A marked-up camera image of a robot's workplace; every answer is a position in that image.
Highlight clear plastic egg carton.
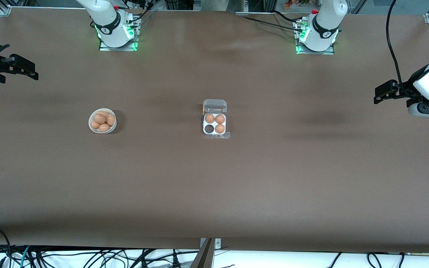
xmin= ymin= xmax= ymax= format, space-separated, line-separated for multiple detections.
xmin=202 ymin=99 xmax=231 ymax=140

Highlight white round bowl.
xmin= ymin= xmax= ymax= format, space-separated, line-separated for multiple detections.
xmin=88 ymin=108 xmax=118 ymax=134

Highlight person legs grey trousers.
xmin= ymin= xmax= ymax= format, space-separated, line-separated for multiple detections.
xmin=226 ymin=0 xmax=245 ymax=13

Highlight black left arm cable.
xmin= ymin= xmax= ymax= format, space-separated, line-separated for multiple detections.
xmin=385 ymin=0 xmax=414 ymax=92

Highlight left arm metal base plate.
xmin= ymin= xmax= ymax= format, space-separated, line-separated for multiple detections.
xmin=295 ymin=19 xmax=336 ymax=55

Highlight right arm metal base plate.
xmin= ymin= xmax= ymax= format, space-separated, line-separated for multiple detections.
xmin=98 ymin=15 xmax=139 ymax=52

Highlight teal cable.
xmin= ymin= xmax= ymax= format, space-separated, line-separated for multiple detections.
xmin=20 ymin=245 xmax=32 ymax=268

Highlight small metal bracket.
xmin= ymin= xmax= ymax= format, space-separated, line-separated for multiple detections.
xmin=200 ymin=238 xmax=222 ymax=251

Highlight dark metal post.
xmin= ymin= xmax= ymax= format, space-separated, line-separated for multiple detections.
xmin=190 ymin=238 xmax=215 ymax=268

